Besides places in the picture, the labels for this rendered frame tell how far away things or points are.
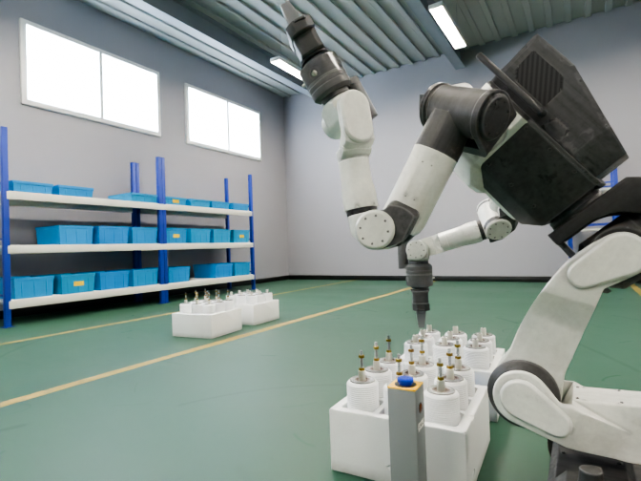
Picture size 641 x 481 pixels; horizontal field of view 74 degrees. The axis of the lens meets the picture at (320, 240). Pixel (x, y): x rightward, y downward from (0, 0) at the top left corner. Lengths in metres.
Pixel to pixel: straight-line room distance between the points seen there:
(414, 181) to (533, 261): 6.74
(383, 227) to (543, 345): 0.44
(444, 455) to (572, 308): 0.51
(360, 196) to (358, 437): 0.74
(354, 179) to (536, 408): 0.59
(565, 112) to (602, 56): 6.99
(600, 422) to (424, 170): 0.60
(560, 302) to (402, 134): 7.38
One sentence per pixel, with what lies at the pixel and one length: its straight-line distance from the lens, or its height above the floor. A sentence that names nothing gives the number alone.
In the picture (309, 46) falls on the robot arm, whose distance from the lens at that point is 0.93.
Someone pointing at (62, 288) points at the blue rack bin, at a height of 0.32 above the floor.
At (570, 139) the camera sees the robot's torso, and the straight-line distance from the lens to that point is 0.97.
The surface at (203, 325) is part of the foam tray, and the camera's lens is 3.39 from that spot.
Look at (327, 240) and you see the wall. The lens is 8.72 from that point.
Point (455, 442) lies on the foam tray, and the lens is 1.24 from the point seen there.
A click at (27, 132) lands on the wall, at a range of 6.15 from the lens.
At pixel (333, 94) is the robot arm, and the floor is 0.97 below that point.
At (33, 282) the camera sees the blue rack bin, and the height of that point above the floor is 0.40.
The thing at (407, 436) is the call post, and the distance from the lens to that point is 1.12.
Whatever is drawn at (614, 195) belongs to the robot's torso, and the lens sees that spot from 1.00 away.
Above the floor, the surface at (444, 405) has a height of 0.23.
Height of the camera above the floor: 0.66
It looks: 1 degrees up
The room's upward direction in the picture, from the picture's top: 2 degrees counter-clockwise
